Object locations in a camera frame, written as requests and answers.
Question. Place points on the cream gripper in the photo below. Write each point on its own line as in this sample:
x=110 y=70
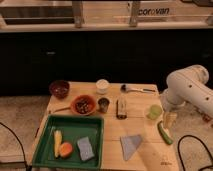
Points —
x=168 y=119

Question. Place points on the grey blue towel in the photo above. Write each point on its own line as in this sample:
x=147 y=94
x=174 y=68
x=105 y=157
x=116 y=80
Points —
x=130 y=144

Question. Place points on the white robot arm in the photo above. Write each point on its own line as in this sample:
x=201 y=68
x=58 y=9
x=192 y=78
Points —
x=188 y=85

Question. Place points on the light green cup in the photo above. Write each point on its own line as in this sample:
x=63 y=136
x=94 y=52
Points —
x=154 y=112

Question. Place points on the small metal cup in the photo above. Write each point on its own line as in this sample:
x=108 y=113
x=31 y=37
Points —
x=103 y=104

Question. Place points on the white cup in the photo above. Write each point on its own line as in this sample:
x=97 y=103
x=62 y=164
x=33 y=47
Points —
x=102 y=86

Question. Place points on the green cucumber toy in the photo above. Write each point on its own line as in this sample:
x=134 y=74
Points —
x=163 y=134

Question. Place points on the blue grey sponge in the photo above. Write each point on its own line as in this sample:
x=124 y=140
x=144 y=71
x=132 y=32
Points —
x=85 y=149

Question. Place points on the green plastic tray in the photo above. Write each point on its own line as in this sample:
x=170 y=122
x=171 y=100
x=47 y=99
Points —
x=73 y=128

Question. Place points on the orange fruit toy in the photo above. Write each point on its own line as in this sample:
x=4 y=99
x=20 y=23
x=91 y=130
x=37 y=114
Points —
x=65 y=149

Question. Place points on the yellow corn cob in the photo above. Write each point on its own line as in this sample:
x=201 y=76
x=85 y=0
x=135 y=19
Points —
x=57 y=142

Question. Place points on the dark red bowl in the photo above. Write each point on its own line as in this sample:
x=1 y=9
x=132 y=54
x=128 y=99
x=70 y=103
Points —
x=59 y=88

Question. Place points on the corovan cardboard box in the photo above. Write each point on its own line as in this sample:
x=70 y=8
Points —
x=147 y=11

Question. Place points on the orange bowl with handle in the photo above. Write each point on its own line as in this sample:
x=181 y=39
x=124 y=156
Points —
x=81 y=105

